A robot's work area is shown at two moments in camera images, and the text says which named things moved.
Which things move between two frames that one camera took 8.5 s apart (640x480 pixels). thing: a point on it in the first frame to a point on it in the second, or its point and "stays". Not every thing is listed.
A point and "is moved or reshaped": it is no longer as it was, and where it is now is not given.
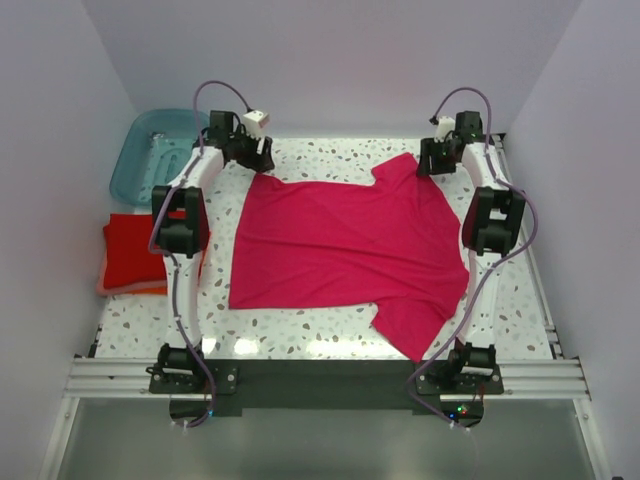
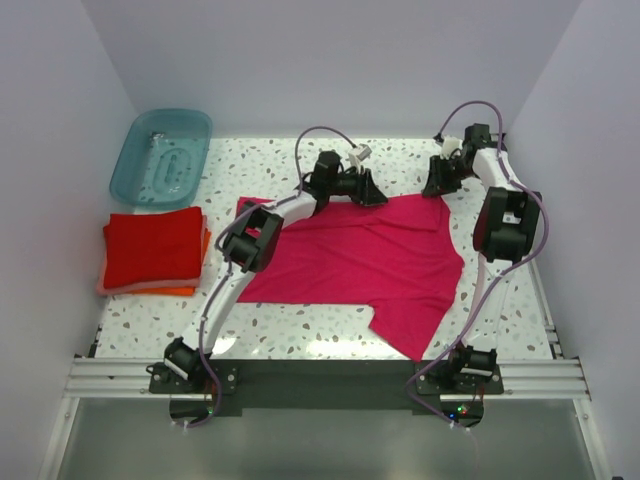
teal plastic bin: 156,149 stays
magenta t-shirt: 393,247 is moved or reshaped
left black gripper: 258,162 to 365,192
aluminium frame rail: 128,378 stays
